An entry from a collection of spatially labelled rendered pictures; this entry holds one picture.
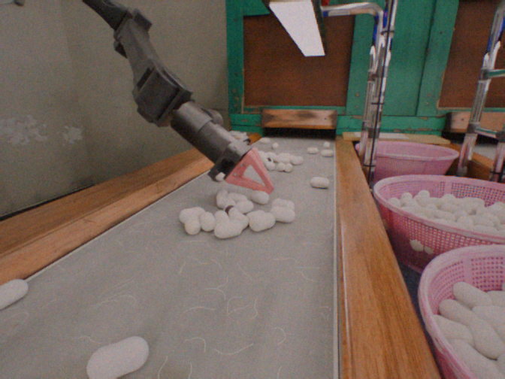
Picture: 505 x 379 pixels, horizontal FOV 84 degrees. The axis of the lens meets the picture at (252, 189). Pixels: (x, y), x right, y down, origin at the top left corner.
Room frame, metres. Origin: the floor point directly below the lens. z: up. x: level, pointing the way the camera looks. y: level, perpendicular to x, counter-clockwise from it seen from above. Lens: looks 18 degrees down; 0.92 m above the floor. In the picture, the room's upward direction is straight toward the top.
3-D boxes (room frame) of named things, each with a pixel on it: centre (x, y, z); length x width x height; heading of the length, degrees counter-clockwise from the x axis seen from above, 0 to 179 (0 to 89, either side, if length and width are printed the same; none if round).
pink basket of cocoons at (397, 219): (0.40, -0.32, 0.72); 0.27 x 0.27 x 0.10
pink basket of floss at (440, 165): (0.82, -0.44, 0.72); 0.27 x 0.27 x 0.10
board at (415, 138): (1.03, -0.50, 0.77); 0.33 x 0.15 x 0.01; 75
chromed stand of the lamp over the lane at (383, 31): (0.70, -0.20, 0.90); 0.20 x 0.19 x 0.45; 165
